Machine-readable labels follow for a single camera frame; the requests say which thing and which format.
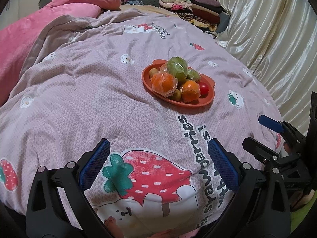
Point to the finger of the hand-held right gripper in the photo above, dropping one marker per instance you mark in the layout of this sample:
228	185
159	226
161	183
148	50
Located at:
260	148
270	123

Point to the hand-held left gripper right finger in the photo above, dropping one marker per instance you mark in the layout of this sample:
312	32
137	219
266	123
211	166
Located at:
223	163

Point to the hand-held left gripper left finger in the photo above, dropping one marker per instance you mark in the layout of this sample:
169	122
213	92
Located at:
95	163

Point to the orange bear-shaped plate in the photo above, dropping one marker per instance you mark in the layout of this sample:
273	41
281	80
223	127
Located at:
206	98

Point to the red tomato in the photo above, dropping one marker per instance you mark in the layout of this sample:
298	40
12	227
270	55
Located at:
204	88

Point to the brown longan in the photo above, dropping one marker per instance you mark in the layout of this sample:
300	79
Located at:
177	96
152	72

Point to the large orange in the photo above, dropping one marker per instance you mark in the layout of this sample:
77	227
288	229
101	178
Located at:
163	83

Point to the large green fruit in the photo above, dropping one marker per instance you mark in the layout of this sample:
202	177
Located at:
177	67

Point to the person's right hand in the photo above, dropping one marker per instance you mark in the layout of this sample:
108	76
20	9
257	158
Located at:
287	148

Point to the green cloth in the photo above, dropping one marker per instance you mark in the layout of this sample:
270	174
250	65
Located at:
307	213

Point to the strawberry printed pink quilt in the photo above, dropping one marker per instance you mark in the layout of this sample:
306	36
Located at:
86	91

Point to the cream satin curtain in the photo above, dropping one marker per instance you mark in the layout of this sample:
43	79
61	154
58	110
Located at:
267	29

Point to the stack of folded clothes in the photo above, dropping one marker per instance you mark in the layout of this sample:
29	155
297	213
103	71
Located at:
198	10

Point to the pink fleece blanket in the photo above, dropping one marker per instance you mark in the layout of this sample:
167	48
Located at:
24	34

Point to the beige bed sheet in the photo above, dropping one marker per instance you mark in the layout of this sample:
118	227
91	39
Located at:
148	9

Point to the dark patterned cloth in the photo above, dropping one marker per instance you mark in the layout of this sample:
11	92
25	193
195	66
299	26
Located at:
135	2

